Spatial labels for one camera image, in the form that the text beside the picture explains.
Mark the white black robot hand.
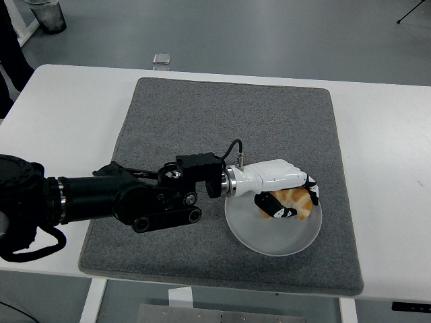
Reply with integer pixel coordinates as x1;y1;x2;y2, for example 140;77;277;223
234;158;320;219

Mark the orange striped croissant bread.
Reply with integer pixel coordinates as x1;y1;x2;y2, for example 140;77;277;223
261;187;312;222

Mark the grey round plate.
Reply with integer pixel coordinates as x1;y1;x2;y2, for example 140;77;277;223
224;178;323;258

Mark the grey felt mat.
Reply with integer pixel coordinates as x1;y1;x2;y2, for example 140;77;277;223
78;77;365;297

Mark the white table leg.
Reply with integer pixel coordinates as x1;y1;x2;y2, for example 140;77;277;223
79;278;108;323
338;297;358;323

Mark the small clear plastic box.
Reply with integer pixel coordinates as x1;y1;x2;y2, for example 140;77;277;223
152;52;173;71

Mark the black table control panel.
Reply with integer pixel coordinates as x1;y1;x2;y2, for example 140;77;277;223
391;301;431;312

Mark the black tripod leg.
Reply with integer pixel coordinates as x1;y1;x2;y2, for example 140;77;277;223
396;0;431;24

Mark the trash bin with bag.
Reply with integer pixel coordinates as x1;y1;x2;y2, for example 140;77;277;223
28;0;67;34

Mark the person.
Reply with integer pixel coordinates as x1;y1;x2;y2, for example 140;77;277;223
0;0;35;119

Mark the white table frame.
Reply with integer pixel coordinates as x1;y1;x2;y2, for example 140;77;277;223
6;0;40;48

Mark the thin black floor cable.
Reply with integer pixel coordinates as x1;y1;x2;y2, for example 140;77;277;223
0;295;33;323

